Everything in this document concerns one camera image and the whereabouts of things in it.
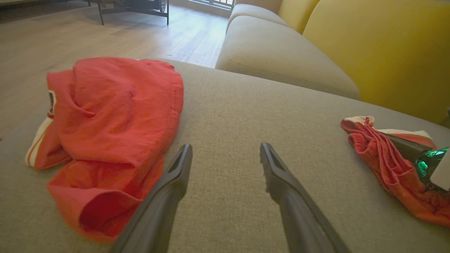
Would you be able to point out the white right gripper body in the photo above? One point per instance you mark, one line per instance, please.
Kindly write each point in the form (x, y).
(441, 172)

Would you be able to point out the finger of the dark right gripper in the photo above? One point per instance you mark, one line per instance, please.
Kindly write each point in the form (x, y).
(407, 149)

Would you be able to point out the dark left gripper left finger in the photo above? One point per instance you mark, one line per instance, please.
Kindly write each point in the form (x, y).
(158, 207)

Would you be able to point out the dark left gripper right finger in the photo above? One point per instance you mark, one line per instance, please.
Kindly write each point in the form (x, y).
(299, 214)

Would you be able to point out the red shorts white trim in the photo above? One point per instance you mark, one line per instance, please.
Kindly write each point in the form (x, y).
(390, 168)

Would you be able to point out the red basketball jersey white sleeves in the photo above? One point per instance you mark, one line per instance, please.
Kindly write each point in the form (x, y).
(116, 123)

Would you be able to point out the yellow sofa back cushion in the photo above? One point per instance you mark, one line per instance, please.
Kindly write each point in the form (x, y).
(297, 14)
(386, 52)

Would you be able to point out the large grey sofa ottoman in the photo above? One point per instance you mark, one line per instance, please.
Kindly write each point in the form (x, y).
(228, 123)

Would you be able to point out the grey sofa seat cushion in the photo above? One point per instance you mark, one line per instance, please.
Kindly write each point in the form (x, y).
(281, 56)
(253, 12)

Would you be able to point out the black metal frame table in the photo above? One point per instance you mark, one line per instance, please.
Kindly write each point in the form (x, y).
(133, 8)

